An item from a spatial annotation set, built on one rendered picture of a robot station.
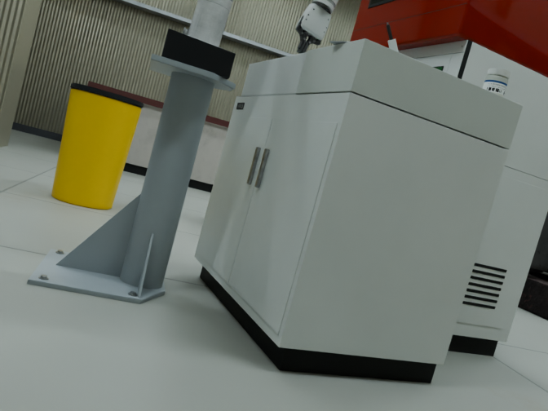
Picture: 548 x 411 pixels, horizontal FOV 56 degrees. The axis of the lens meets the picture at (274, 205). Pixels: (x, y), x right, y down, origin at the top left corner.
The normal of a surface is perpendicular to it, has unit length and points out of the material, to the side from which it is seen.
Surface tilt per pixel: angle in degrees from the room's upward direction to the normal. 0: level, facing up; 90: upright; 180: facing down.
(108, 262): 90
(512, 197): 90
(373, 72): 90
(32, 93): 90
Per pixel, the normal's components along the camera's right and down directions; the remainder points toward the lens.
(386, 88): 0.39, 0.18
